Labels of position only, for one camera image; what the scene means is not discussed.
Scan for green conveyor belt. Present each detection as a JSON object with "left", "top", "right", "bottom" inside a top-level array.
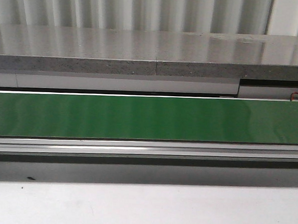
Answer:
[{"left": 0, "top": 92, "right": 298, "bottom": 145}]

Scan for white corrugated curtain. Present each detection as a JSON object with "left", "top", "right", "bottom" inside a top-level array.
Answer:
[{"left": 0, "top": 0, "right": 298, "bottom": 36}]

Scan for silver conveyor frame rail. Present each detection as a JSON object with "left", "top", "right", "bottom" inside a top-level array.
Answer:
[{"left": 0, "top": 137, "right": 298, "bottom": 163}]

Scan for grey stone countertop slab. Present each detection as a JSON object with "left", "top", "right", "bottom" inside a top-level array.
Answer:
[{"left": 0, "top": 24, "right": 298, "bottom": 82}]

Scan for grey panel under countertop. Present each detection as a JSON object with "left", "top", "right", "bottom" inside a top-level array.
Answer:
[{"left": 0, "top": 70, "right": 298, "bottom": 99}]

